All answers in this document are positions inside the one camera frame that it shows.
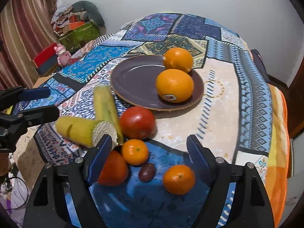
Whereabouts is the pile of clutter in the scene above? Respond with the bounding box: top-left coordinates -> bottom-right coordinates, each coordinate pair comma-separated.
51,3 -> 89,35

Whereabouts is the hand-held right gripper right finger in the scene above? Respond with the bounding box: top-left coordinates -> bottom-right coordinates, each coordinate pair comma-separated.
186,134 -> 276,228

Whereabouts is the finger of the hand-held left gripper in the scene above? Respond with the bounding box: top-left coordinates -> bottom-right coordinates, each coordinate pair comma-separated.
0,106 -> 60,153
0,87 -> 51,112

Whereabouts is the brown cardboard box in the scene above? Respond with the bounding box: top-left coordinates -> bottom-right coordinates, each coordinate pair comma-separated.
32,75 -> 53,89

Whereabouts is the large orange with sticker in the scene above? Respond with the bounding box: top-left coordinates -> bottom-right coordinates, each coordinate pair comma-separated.
156,69 -> 194,103

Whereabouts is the orange-red tomato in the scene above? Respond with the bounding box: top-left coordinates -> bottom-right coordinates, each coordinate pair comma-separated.
97,150 -> 129,187

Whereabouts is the red tomato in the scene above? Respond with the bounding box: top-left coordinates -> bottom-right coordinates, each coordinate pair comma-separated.
119,106 -> 156,140

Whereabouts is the blue patchwork tablecloth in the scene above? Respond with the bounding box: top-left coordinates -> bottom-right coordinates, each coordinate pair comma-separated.
13,13 -> 273,228

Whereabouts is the striped brown curtain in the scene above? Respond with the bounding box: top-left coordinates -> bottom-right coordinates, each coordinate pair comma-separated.
0,0 -> 60,91

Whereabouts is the orange cardboard box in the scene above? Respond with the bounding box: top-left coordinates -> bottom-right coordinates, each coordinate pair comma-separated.
61,21 -> 87,33

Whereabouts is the dark grey box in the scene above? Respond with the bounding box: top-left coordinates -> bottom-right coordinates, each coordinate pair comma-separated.
36,59 -> 61,76

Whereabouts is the red box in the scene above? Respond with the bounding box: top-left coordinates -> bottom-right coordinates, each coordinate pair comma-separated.
33,43 -> 59,67

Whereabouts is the dark purple round plate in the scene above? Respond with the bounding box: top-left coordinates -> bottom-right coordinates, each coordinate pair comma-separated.
110,55 -> 204,112

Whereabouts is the green storage box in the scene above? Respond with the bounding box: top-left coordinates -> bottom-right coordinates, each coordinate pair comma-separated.
58,21 -> 100,52

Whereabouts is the checkered printed blanket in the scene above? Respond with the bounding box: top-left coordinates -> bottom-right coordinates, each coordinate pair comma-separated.
69,34 -> 121,64

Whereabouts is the small tangerine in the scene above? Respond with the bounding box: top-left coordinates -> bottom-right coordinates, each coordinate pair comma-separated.
122,139 -> 149,166
163,165 -> 196,196

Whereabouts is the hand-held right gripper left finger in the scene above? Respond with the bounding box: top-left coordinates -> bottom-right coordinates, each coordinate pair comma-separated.
22,134 -> 113,228

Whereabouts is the grey pillow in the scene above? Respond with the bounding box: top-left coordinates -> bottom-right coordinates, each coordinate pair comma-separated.
71,1 -> 105,27

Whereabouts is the black floor cable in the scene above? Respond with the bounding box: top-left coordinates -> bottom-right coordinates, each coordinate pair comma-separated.
0,169 -> 29,211

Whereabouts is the pink plush toy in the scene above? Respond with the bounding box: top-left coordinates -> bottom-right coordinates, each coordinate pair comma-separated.
55,44 -> 72,67

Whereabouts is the dark cloth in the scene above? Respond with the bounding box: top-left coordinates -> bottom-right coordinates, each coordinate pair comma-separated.
250,49 -> 269,81

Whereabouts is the wooden door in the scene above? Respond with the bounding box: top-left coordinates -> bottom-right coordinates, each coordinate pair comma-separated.
286,59 -> 304,139

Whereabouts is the orange blanket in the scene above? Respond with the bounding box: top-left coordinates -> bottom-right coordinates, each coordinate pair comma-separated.
261,85 -> 291,228

